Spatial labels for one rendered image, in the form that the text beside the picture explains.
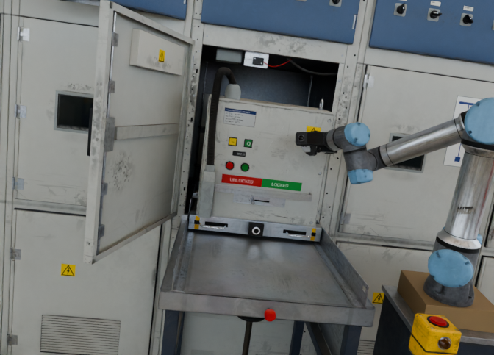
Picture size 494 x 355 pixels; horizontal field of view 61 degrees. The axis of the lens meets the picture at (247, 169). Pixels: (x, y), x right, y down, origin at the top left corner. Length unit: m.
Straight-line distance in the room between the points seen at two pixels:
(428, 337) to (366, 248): 0.91
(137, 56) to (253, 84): 1.29
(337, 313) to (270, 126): 0.72
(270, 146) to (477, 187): 0.74
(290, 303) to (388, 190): 0.87
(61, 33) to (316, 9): 1.02
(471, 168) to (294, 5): 0.95
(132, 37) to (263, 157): 0.65
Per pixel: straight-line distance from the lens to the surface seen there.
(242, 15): 1.78
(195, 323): 2.04
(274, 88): 2.57
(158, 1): 1.74
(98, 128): 1.23
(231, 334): 2.07
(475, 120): 1.24
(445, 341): 1.14
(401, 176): 1.95
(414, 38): 1.94
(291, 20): 1.80
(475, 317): 1.55
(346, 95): 1.85
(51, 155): 1.90
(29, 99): 1.91
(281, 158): 1.64
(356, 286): 1.37
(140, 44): 1.38
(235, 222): 1.68
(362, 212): 1.92
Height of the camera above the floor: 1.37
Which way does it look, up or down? 9 degrees down
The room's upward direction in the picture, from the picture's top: 7 degrees clockwise
